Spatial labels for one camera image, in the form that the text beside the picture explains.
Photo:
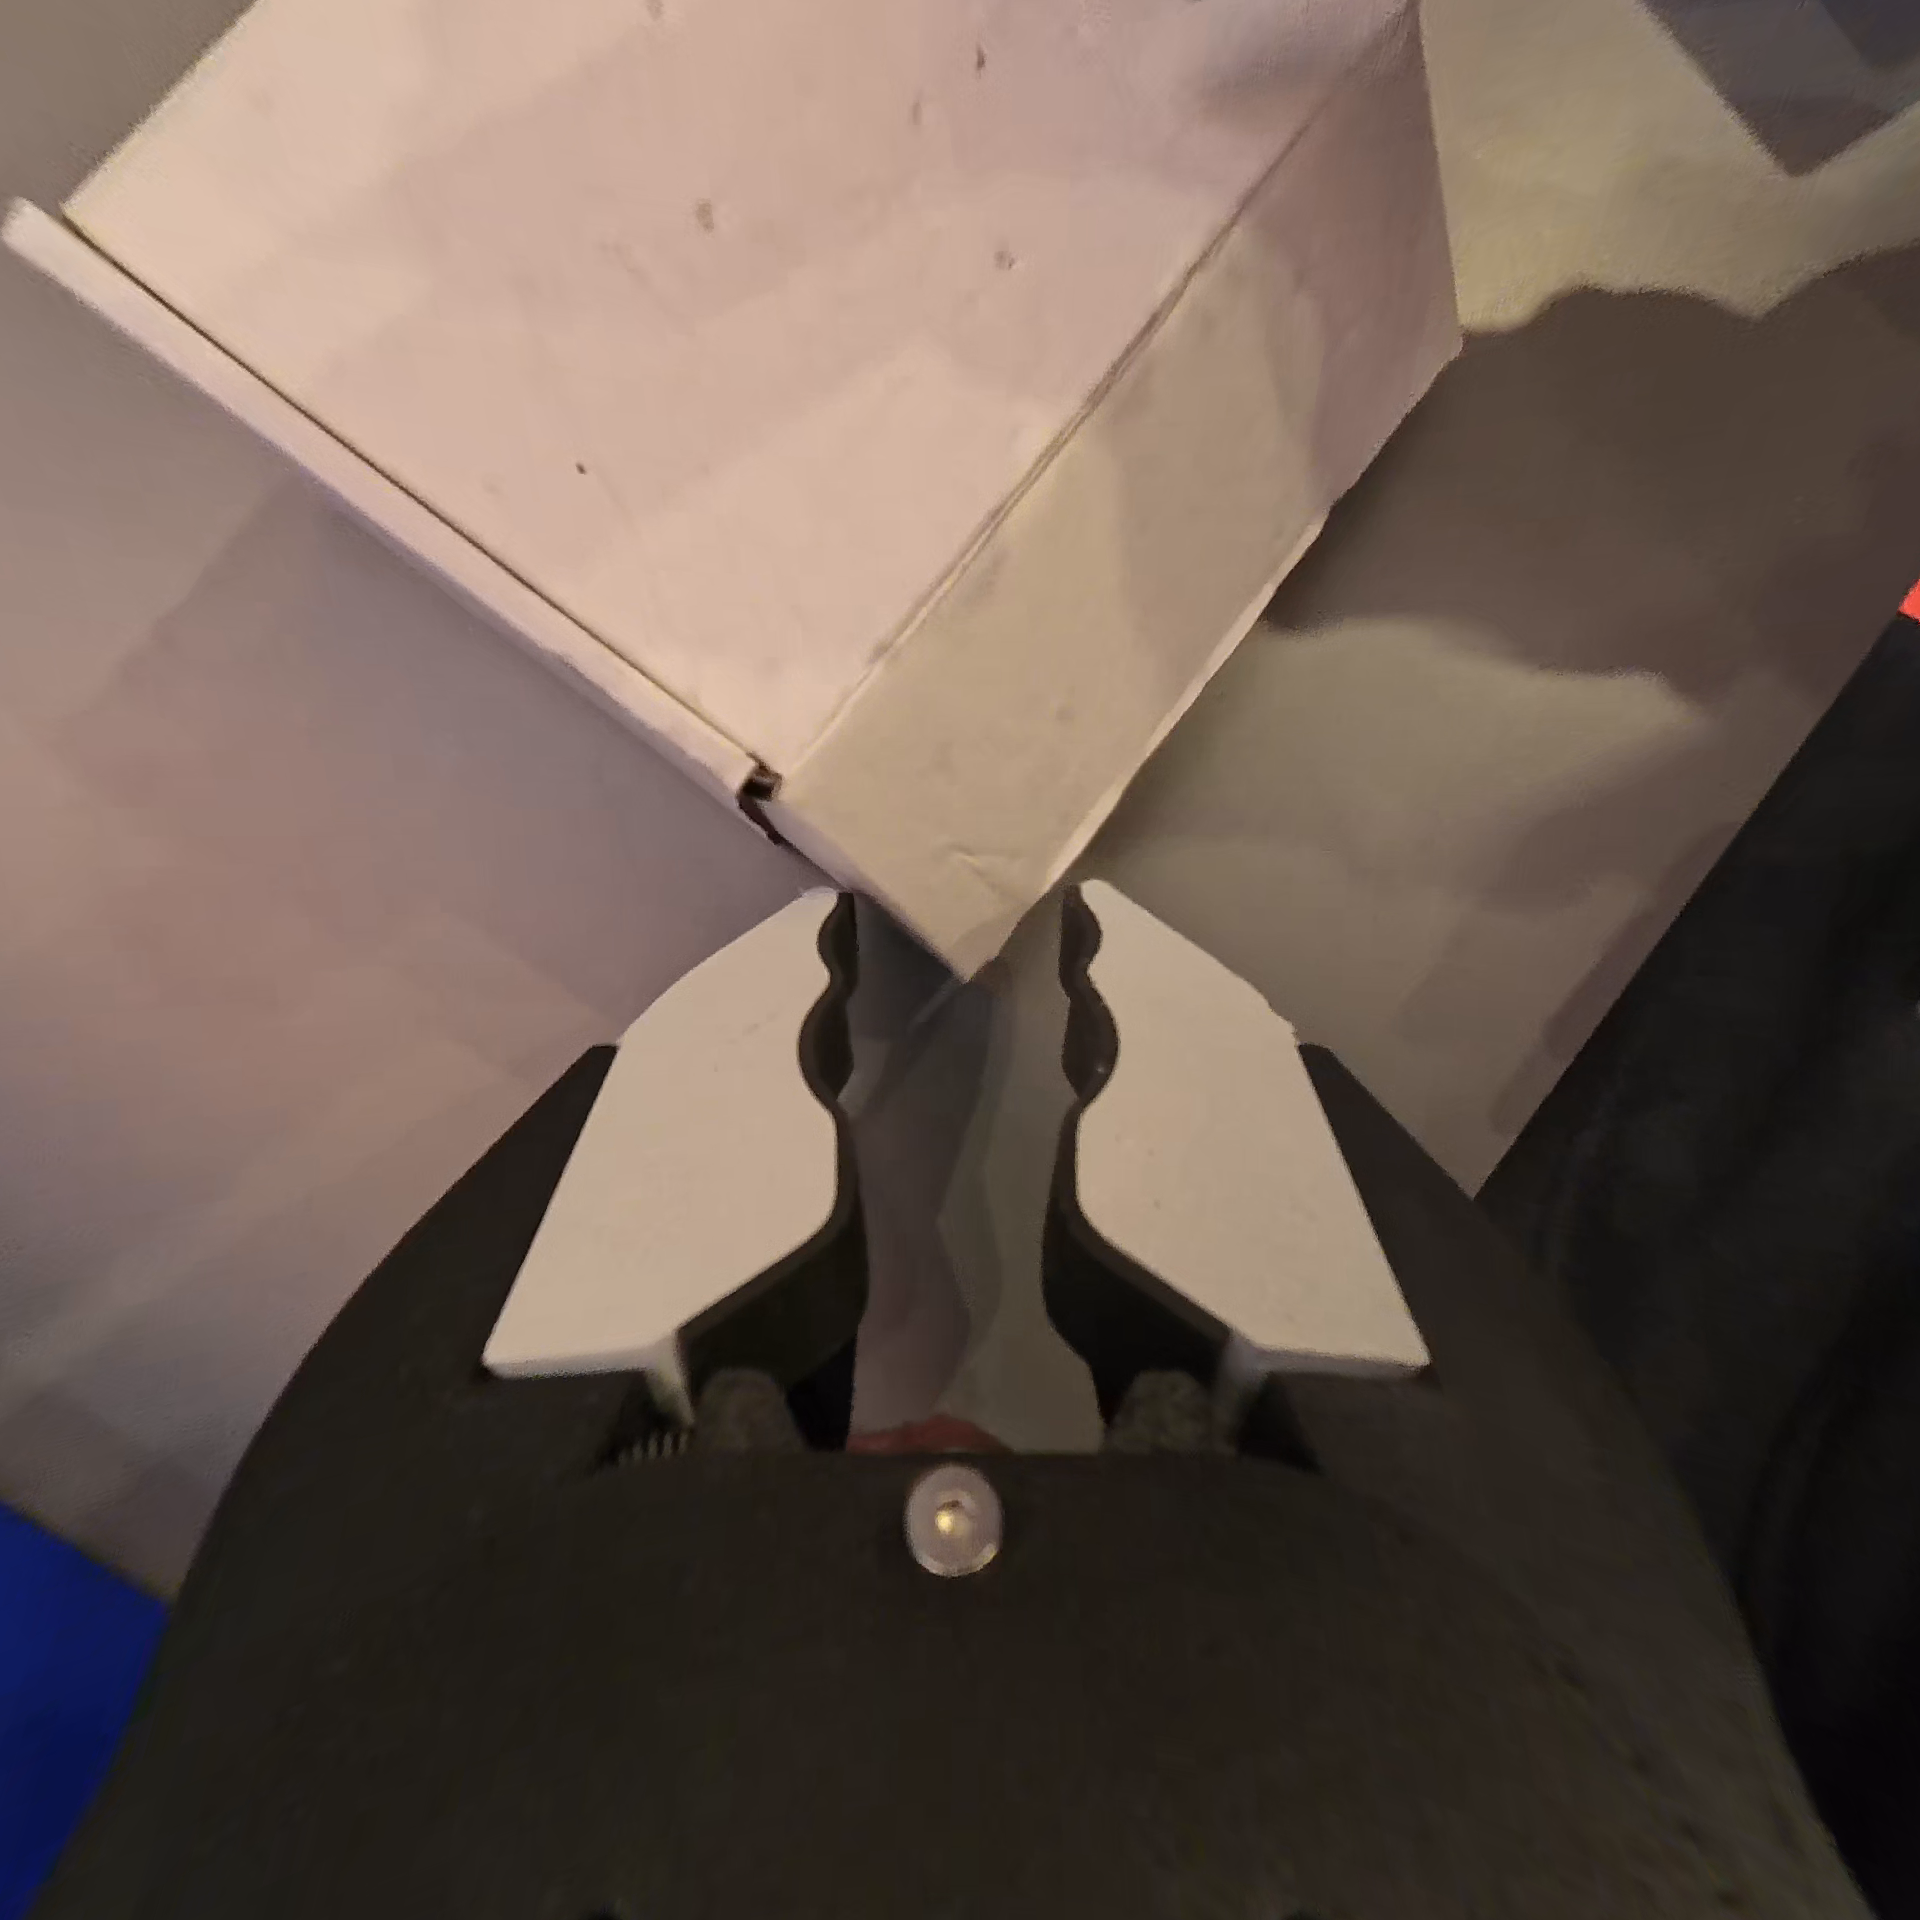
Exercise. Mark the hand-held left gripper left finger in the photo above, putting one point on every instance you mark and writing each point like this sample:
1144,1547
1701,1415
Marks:
675,1185

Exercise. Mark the blue plastic bin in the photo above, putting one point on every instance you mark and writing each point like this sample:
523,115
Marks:
61,1695

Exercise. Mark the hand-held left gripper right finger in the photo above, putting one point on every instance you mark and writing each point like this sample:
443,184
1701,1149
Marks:
1245,1185

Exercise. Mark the white cardboard box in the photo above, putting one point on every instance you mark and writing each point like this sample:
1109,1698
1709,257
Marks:
675,375

